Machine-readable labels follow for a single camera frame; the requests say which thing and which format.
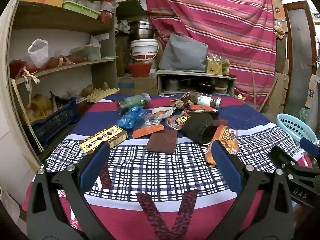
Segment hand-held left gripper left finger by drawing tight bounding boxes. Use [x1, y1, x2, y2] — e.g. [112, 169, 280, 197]
[26, 142, 118, 240]

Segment white label clear jar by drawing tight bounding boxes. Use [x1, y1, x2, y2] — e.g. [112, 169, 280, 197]
[196, 93, 222, 110]

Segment red plastic basin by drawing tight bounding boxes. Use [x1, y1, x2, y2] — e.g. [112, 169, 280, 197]
[128, 62, 153, 77]

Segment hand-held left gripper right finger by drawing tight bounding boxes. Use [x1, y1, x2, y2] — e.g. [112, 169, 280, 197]
[205, 140, 294, 240]

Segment black cylindrical container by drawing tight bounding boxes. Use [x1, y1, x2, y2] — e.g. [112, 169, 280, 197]
[180, 114, 218, 145]

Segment blue plastic bag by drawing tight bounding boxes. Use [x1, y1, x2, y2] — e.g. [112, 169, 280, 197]
[116, 106, 150, 130]

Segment yellow printed box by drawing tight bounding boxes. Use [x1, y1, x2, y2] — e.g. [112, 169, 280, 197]
[79, 125, 128, 154]

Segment green plastic tray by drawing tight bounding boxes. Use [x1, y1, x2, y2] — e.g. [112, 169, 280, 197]
[62, 1, 99, 19]

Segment brown cardboard box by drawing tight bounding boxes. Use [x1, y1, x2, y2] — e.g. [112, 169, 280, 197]
[117, 76, 158, 95]

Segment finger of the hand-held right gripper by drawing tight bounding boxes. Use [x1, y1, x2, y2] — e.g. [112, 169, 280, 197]
[299, 137, 320, 158]
[271, 145, 300, 175]

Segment wooden shelf unit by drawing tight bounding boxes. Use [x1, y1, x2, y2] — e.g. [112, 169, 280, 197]
[0, 0, 119, 165]

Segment brown scouring pad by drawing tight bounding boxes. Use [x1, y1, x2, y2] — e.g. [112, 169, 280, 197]
[146, 129, 178, 154]

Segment red mesh bag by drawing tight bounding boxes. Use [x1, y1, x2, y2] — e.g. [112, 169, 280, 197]
[9, 59, 38, 78]

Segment cardboard sheets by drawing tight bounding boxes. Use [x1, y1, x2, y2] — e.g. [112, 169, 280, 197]
[269, 0, 288, 113]

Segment grey cushion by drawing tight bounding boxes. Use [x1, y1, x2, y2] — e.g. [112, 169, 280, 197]
[158, 34, 208, 73]

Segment low wooden cabinet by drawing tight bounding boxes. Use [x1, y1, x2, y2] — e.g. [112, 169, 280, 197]
[156, 69, 237, 97]

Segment orange snack packet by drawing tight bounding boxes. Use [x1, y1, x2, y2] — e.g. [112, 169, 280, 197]
[205, 125, 238, 167]

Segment black wok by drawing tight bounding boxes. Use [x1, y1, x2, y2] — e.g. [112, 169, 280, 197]
[194, 79, 227, 93]

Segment dark blue plastic crate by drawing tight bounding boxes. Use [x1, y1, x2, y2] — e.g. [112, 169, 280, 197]
[30, 97, 78, 148]

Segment translucent plastic container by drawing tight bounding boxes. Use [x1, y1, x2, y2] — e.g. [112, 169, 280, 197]
[85, 44, 102, 62]

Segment cardboard egg carton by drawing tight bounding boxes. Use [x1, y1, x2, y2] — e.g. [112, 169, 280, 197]
[86, 82, 120, 103]

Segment pile of potatoes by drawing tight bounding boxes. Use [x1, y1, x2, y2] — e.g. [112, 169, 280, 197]
[25, 94, 54, 120]

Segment large steel pot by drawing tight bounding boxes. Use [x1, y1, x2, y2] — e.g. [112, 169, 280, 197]
[127, 20, 153, 40]

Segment white plastic bag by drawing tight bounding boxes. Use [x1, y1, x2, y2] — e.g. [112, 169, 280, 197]
[27, 39, 49, 68]

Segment brown paper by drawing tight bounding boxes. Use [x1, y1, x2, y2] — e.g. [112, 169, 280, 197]
[171, 92, 198, 110]

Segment small steel pot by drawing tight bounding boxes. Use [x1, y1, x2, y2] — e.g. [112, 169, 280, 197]
[164, 79, 180, 92]

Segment orange wrapper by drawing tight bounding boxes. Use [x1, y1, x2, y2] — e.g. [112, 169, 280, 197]
[132, 125, 165, 139]

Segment light blue plastic basket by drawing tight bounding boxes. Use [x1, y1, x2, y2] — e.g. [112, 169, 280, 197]
[276, 113, 318, 143]

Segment wooden framed door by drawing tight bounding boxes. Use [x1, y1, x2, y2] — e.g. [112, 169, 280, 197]
[282, 1, 318, 115]

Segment white plastic bucket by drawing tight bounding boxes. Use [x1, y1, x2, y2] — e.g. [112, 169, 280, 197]
[129, 39, 159, 62]

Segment pink striped hanging cloth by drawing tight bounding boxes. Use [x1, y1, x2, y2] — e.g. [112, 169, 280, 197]
[144, 0, 278, 105]

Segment green plastic bottle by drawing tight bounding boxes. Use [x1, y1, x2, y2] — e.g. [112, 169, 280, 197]
[299, 107, 313, 124]

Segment cardboard box black print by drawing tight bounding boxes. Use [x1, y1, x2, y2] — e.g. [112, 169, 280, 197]
[304, 74, 320, 109]

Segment bamboo utensil holder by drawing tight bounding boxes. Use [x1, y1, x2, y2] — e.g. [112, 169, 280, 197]
[205, 55, 223, 75]

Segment wooden stick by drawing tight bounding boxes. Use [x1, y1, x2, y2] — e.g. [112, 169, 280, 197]
[250, 60, 258, 105]

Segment green label clear jar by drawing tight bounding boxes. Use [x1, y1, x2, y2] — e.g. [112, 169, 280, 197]
[117, 93, 151, 113]

